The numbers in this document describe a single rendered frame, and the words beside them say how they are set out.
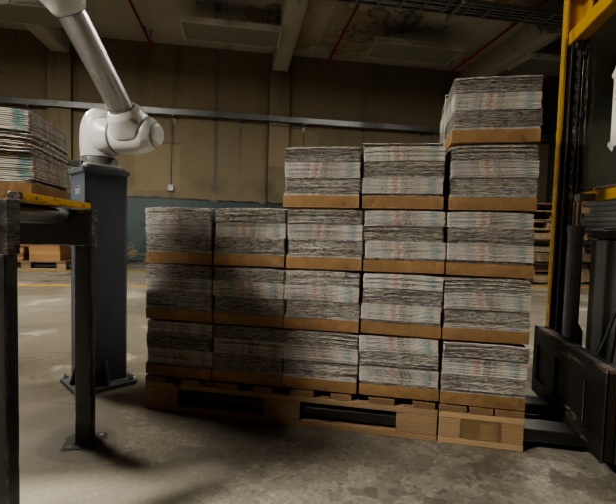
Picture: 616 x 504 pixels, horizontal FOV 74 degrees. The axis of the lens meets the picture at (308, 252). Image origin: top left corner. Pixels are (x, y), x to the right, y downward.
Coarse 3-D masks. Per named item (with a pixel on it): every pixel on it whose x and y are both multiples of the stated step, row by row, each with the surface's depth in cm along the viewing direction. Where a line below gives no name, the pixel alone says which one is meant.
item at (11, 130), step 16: (0, 112) 100; (16, 112) 100; (0, 128) 100; (16, 128) 101; (32, 128) 104; (48, 128) 114; (0, 144) 100; (16, 144) 101; (32, 144) 102; (48, 144) 114; (64, 144) 127; (0, 160) 101; (16, 160) 102; (32, 160) 103; (48, 160) 113; (64, 160) 125; (0, 176) 101; (16, 176) 102; (32, 176) 103; (48, 176) 113; (64, 176) 126
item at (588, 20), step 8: (600, 0) 154; (608, 0) 148; (592, 8) 160; (600, 8) 154; (608, 8) 151; (584, 16) 167; (592, 16) 160; (600, 16) 156; (608, 16) 156; (584, 24) 166; (592, 24) 162; (600, 24) 162; (576, 32) 173; (584, 32) 169; (592, 32) 169; (568, 40) 181; (576, 40) 176
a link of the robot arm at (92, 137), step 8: (88, 112) 184; (96, 112) 183; (104, 112) 185; (88, 120) 182; (96, 120) 182; (104, 120) 182; (80, 128) 184; (88, 128) 182; (96, 128) 181; (104, 128) 180; (80, 136) 184; (88, 136) 182; (96, 136) 181; (104, 136) 181; (80, 144) 184; (88, 144) 183; (96, 144) 182; (104, 144) 182; (80, 152) 186; (88, 152) 183; (96, 152) 183; (104, 152) 185; (112, 152) 186
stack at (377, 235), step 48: (192, 240) 163; (240, 240) 159; (288, 240) 156; (336, 240) 152; (384, 240) 149; (432, 240) 146; (192, 288) 164; (240, 288) 159; (288, 288) 156; (336, 288) 152; (384, 288) 150; (432, 288) 147; (192, 336) 165; (240, 336) 161; (288, 336) 157; (336, 336) 154; (384, 336) 151; (192, 384) 165; (240, 384) 165; (384, 384) 152; (432, 384) 148; (384, 432) 152; (432, 432) 149
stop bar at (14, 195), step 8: (8, 192) 91; (16, 192) 91; (24, 192) 93; (24, 200) 93; (32, 200) 97; (40, 200) 100; (48, 200) 105; (56, 200) 109; (64, 200) 114; (72, 200) 120; (80, 208) 130; (88, 208) 132
